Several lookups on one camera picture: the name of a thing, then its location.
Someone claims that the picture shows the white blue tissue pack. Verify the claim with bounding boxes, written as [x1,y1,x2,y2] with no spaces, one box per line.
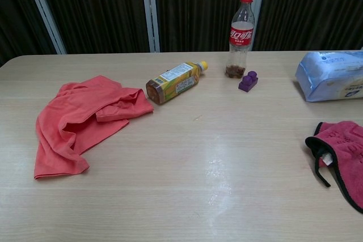
[294,50,363,103]

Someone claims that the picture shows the purple toy brick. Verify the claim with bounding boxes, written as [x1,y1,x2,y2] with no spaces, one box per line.
[238,70,260,93]

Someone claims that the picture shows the pink black eye mask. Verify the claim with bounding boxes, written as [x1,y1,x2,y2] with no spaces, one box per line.
[305,121,363,214]

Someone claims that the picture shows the coral red cloth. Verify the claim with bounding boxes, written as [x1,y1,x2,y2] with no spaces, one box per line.
[33,75,155,180]

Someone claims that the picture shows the red cap cola bottle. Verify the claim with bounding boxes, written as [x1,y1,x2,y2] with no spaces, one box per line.
[225,0,255,79]

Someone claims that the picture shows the dark ribbed partition panel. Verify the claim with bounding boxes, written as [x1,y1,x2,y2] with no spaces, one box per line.
[0,0,58,66]
[35,0,151,55]
[254,0,363,52]
[154,0,261,53]

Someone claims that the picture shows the yellow label tea bottle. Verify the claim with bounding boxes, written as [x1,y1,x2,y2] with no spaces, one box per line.
[145,61,209,105]

